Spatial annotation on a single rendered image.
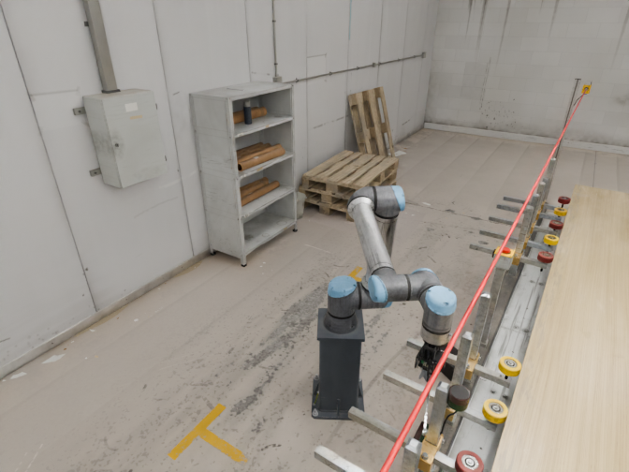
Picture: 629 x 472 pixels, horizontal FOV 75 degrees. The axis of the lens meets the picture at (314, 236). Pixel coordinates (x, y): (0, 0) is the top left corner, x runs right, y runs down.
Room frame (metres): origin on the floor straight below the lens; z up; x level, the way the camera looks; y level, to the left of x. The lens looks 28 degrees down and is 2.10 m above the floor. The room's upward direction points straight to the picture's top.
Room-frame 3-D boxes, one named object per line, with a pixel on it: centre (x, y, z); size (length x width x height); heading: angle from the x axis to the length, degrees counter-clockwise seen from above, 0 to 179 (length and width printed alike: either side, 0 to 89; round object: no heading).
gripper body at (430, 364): (1.01, -0.38, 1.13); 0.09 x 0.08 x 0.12; 146
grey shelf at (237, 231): (3.81, 0.62, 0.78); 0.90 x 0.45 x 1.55; 148
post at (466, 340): (1.09, -0.53, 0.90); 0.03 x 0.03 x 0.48; 56
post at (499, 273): (1.52, -0.81, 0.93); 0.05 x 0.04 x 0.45; 146
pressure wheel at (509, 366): (1.19, -0.77, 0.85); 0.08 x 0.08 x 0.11
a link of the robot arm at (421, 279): (1.13, -0.37, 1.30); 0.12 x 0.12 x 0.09; 5
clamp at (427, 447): (0.86, -0.38, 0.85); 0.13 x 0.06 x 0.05; 146
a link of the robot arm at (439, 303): (1.02, -0.39, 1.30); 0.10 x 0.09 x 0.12; 5
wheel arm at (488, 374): (1.30, -0.60, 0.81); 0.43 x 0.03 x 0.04; 56
